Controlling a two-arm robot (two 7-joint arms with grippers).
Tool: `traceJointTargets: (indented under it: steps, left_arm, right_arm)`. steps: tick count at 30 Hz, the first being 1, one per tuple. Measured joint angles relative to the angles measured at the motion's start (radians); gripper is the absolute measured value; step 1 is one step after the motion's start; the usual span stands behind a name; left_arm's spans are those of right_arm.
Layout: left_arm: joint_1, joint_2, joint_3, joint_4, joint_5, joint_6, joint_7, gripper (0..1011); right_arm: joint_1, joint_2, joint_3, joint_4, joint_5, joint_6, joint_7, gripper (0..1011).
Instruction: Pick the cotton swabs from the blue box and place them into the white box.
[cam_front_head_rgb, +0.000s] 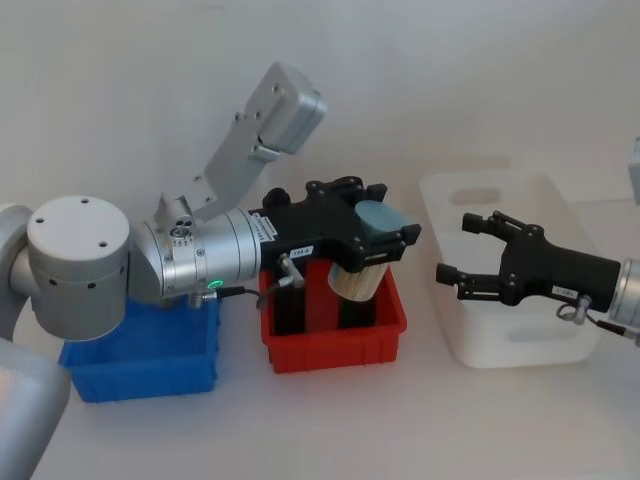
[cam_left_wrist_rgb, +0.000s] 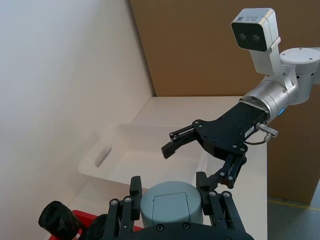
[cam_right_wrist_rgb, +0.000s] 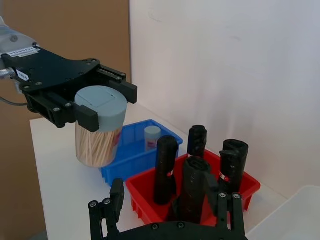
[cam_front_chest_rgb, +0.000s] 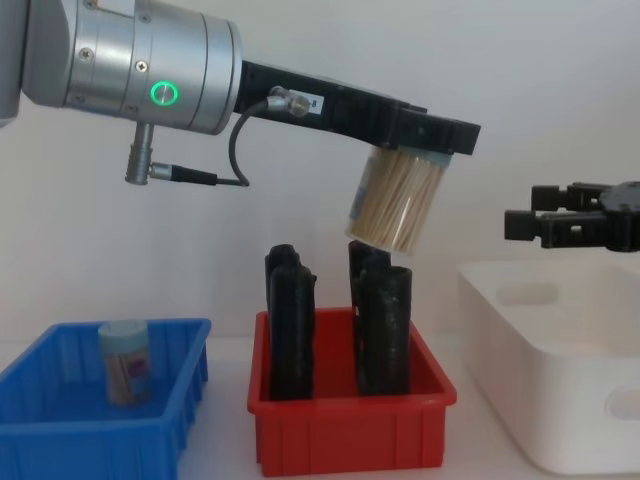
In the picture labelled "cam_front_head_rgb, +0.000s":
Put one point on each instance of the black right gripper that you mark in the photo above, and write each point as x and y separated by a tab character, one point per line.
560	272

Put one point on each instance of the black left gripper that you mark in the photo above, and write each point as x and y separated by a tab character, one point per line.
315	225

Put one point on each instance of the toothpick jar with grey-blue lid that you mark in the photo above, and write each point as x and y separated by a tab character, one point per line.
377	219

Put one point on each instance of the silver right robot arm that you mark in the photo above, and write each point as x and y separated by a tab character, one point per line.
629	295

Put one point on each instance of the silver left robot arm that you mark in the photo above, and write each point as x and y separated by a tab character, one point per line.
75	260

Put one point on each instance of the white plastic basket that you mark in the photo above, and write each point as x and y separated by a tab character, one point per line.
530	340

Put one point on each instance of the black upright item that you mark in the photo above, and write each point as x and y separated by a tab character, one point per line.
289	310
356	314

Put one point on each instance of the red plastic bin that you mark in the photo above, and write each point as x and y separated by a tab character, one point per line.
330	350

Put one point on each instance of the blue plastic bin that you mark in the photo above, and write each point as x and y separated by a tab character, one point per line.
145	365

